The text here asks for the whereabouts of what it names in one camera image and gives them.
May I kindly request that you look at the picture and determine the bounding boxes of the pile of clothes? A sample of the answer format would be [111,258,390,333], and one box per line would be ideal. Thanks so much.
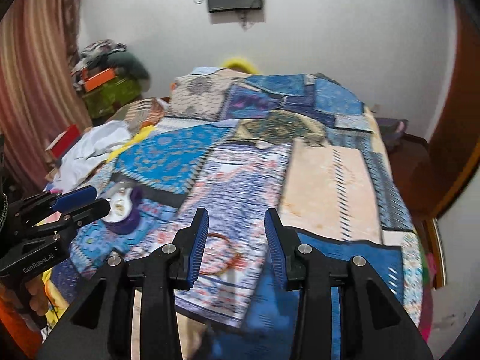
[71,39,151,90]

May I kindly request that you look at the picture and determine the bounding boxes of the person's left hand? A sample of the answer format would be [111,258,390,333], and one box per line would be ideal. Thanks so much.
[25,275,49,316]

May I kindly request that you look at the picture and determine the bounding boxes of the red white box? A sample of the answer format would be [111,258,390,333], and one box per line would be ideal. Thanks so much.
[46,124,81,160]

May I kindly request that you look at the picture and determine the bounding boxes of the white cloth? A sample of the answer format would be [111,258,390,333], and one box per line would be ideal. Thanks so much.
[51,120,132,193]

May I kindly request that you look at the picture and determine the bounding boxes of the striped brown curtain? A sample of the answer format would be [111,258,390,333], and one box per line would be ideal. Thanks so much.
[1,0,92,194]

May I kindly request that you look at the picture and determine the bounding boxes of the green patterned covered stand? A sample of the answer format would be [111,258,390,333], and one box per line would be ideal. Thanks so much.
[82,77,142,119]

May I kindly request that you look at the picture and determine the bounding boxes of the brown wooden wardrobe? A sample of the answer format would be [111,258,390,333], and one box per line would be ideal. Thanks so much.
[385,0,480,218]

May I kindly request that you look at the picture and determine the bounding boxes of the yellow printed cloth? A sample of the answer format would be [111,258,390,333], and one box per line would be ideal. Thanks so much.
[106,125,155,163]

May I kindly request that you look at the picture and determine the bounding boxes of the blue patchwork bed cover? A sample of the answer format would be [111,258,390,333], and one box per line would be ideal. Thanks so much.
[43,69,424,359]

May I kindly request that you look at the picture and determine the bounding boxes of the orange box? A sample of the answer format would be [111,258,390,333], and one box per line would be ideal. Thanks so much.
[82,67,116,93]

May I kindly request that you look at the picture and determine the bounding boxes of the striped orange brown pillow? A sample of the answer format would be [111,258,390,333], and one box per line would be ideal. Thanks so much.
[109,97,168,135]

